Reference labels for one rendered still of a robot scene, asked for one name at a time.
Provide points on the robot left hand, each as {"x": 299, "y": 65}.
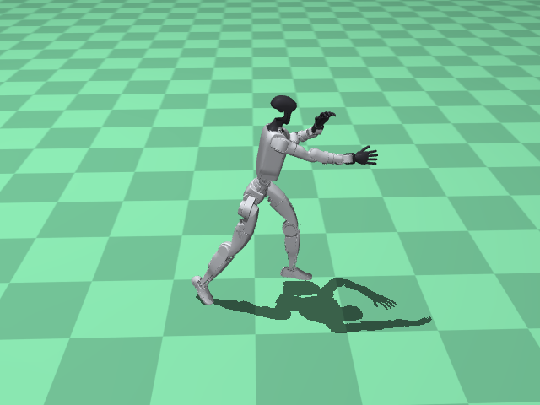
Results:
{"x": 321, "y": 120}

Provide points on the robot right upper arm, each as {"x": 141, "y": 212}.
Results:
{"x": 284, "y": 146}

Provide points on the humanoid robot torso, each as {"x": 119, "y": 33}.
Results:
{"x": 268, "y": 165}

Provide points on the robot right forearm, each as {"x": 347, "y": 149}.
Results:
{"x": 330, "y": 158}

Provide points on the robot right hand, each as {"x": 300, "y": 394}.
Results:
{"x": 363, "y": 156}

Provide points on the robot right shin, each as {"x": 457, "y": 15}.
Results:
{"x": 217, "y": 264}

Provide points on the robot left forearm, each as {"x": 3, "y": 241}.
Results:
{"x": 307, "y": 134}

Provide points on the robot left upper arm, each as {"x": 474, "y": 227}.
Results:
{"x": 292, "y": 137}

